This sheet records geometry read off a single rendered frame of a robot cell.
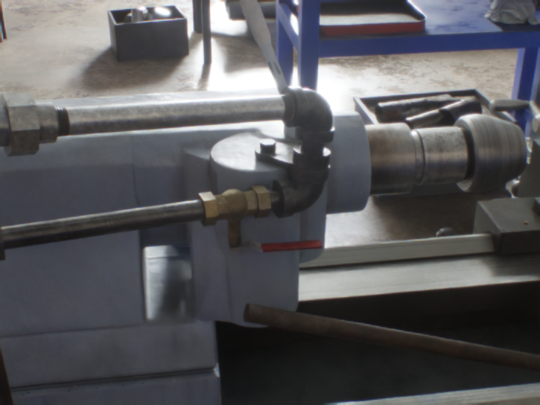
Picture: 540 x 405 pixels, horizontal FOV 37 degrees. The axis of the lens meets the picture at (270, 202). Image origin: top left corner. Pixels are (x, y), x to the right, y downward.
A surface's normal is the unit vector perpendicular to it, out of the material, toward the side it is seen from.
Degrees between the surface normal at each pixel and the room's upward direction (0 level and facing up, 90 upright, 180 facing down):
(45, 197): 82
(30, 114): 56
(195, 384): 89
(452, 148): 48
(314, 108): 76
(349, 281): 0
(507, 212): 0
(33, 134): 101
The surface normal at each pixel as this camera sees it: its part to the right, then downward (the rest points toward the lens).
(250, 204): 0.37, 0.07
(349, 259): 0.11, -0.28
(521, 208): 0.00, -0.88
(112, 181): 0.15, 0.35
